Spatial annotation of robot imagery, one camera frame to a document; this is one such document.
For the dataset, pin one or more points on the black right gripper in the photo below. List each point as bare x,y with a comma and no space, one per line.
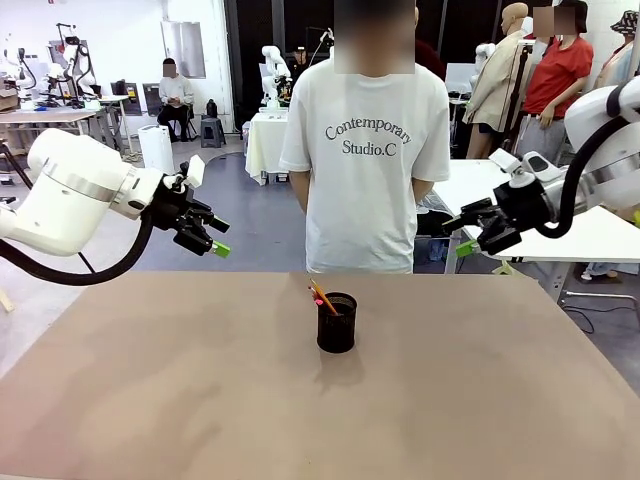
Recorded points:
525,205

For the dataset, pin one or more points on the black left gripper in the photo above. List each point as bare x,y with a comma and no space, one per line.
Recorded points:
172,207

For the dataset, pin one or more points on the red pencil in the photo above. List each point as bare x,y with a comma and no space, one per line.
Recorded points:
310,290

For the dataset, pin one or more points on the yellow pencil with pink eraser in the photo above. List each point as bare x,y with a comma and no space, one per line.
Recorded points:
324,297

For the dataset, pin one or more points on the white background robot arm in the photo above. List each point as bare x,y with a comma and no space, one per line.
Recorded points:
82,65
15,62
272,55

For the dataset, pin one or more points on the person's right forearm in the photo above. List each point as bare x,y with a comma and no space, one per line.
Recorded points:
300,192

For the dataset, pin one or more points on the person's left forearm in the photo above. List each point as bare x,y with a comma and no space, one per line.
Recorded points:
423,191

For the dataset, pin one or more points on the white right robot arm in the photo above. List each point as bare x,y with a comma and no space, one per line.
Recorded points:
600,115

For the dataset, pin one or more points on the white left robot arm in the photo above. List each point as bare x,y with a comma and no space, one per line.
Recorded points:
70,190

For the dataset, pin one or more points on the black mesh pen holder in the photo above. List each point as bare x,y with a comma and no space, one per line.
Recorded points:
336,330

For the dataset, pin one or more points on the white air purifier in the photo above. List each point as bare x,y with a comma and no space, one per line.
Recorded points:
156,145

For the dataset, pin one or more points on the black plastic stool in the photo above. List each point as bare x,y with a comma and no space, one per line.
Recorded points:
212,132

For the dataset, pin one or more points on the table with white cloth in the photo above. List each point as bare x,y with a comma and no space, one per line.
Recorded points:
265,150

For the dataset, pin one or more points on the black stand leg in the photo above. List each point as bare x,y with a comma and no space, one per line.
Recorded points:
87,262

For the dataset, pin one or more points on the black bottle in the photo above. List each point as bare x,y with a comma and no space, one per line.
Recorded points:
212,107

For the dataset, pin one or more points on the person in white t-shirt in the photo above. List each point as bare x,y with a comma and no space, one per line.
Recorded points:
360,200

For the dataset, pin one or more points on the person in light sweatshirt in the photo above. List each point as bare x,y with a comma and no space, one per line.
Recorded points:
175,92

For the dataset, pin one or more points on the mannequin in beige coat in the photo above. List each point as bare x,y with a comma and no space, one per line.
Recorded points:
497,80

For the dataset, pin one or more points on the person in red shirt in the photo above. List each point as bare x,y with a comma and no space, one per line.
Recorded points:
560,70

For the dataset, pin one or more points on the mannequin in dark red top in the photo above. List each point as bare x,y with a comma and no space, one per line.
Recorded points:
430,57

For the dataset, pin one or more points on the figure with bucket hat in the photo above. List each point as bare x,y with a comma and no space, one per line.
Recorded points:
622,55

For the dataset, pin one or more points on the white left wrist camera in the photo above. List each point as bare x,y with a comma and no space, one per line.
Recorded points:
196,170

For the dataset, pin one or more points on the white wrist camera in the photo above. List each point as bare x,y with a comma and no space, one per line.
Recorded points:
505,160
196,170

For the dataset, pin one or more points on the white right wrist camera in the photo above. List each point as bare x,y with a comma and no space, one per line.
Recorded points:
505,160

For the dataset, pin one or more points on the silver wall panel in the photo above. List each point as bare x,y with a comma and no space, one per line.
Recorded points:
182,50

